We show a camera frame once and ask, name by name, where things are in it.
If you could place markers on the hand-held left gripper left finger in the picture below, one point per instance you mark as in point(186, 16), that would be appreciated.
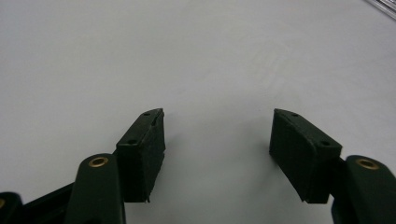
point(141, 158)

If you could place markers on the metal frame rail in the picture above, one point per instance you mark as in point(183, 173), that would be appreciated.
point(384, 5)

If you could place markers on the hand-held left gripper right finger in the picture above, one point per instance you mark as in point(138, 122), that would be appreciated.
point(303, 158)

